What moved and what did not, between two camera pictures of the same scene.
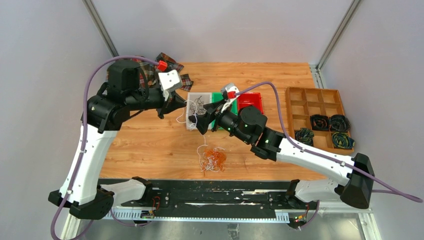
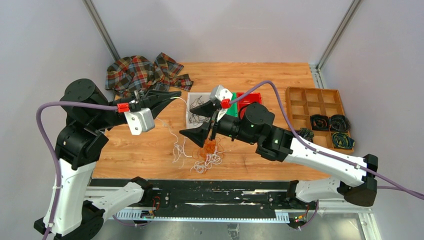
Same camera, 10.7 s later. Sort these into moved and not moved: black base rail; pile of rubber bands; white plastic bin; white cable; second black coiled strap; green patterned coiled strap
Moved: white cable; pile of rubber bands
Not moved: second black coiled strap; white plastic bin; green patterned coiled strap; black base rail
